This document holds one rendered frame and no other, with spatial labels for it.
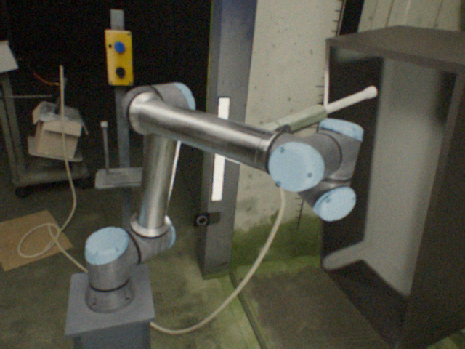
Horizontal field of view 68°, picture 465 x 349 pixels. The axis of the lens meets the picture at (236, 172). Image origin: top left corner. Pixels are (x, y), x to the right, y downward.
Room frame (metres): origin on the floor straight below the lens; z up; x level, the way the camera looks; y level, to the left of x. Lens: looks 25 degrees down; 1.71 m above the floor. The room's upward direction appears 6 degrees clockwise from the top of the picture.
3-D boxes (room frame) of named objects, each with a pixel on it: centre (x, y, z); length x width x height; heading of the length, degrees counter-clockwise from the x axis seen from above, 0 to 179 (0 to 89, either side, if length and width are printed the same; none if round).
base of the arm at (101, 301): (1.02, 0.44, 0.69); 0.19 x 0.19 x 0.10
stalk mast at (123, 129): (1.88, 0.67, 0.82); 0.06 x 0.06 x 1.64; 21
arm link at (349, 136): (0.71, -0.21, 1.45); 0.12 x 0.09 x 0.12; 141
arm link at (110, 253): (1.02, 0.44, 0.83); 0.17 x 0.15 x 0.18; 141
